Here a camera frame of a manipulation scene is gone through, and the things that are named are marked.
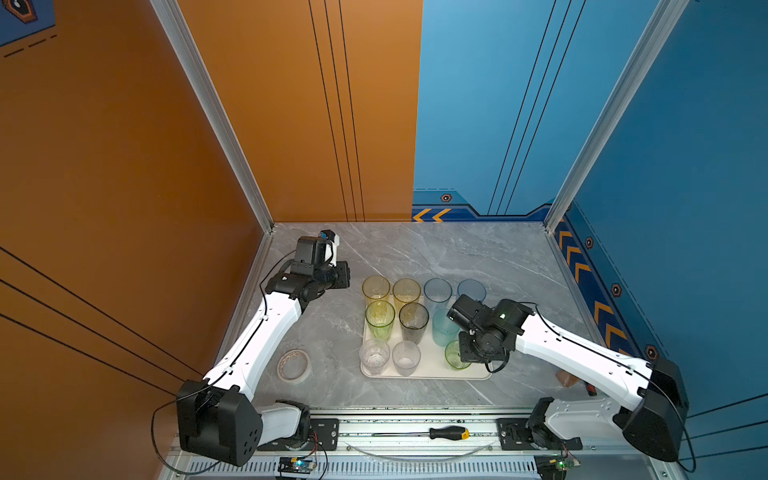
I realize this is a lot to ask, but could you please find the grey smoked glass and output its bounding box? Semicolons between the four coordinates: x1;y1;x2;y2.
399;302;429;344

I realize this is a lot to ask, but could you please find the aluminium front rail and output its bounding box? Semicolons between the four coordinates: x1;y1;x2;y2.
159;410;687;479

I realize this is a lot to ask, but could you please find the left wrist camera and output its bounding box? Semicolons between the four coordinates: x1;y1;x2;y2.
320;229;340;267

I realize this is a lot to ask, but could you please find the brown bottle black cap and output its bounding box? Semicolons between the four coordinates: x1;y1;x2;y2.
556;370;581;388

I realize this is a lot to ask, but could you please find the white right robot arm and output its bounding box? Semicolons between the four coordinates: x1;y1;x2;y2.
447;295;689;463

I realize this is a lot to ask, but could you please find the yellow tall glass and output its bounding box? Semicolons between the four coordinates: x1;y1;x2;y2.
392;278;422;308

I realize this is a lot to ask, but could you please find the clear glass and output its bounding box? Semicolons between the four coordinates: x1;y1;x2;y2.
392;340;421;377
359;338;390;376

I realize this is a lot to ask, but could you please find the green circuit board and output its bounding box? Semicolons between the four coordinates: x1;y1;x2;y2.
534;456;581;480
277;457;318;479

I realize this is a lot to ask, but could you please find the tape roll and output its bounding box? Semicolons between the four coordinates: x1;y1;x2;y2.
277;349;311;384

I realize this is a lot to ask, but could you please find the light blue glass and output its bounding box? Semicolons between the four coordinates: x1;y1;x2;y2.
423;277;453;318

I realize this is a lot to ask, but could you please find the clear cable on rail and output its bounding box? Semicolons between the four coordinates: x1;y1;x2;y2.
341;440;496;463

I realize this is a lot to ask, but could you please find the black yellow screwdriver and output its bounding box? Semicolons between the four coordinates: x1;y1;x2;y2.
372;425;470;441

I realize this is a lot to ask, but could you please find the green short glass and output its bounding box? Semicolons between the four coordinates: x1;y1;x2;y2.
444;340;471;370

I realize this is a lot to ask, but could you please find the cream rectangular tray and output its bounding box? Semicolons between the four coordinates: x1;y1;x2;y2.
360;310;490;380

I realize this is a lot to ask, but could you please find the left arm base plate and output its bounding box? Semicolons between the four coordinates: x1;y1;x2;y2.
257;417;340;452

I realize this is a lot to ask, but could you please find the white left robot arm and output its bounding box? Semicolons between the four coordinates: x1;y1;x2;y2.
175;230;350;467

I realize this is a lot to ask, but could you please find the yellow ribbed glass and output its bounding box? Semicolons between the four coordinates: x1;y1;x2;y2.
362;275;391;305

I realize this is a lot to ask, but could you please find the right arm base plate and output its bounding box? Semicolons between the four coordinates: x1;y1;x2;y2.
496;418;584;451

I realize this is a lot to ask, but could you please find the blue tall glass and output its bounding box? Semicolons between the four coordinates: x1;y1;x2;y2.
457;279;487;303

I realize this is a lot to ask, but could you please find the right green circuit board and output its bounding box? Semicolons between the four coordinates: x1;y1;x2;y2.
534;456;581;480

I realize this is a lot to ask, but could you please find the teal glass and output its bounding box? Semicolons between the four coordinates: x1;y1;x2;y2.
432;308;460;347

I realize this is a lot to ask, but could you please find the left green circuit board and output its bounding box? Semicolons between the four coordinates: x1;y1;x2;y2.
277;457;318;479

